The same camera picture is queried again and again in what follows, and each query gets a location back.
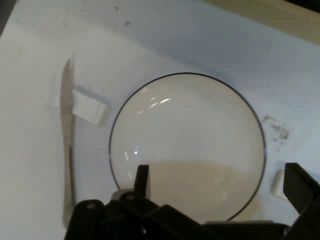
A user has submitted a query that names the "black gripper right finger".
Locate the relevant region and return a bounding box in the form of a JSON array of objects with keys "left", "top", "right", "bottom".
[{"left": 283, "top": 162, "right": 320, "bottom": 240}]

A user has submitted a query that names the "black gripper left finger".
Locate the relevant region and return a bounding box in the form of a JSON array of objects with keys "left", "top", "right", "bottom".
[{"left": 65, "top": 164, "right": 208, "bottom": 240}]

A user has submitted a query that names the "silver table knife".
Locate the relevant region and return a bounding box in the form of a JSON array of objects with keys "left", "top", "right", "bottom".
[{"left": 58, "top": 58, "right": 77, "bottom": 230}]

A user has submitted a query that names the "white ceramic cutlery rest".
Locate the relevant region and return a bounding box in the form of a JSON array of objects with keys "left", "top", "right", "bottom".
[
  {"left": 269, "top": 168, "right": 286, "bottom": 200},
  {"left": 53, "top": 83, "right": 112, "bottom": 128}
]

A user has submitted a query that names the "white plate with black rim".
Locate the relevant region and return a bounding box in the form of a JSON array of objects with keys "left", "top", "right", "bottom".
[{"left": 108, "top": 72, "right": 266, "bottom": 222}]

